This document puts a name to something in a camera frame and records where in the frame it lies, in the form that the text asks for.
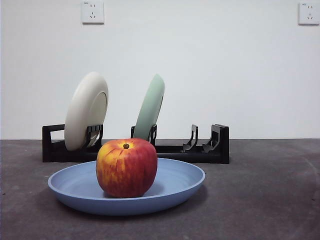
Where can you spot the red yellow apple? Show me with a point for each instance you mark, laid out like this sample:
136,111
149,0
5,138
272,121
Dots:
127,170

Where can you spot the black plate rack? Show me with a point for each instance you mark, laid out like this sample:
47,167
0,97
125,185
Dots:
215,155

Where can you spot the white wall socket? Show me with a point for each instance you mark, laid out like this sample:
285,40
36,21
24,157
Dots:
308,13
93,12

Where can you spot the pale green plate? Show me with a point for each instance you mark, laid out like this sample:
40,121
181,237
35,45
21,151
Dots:
150,105

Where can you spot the blue plate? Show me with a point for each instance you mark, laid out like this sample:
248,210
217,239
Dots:
175,180

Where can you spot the white plate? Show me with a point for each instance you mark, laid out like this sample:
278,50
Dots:
82,112

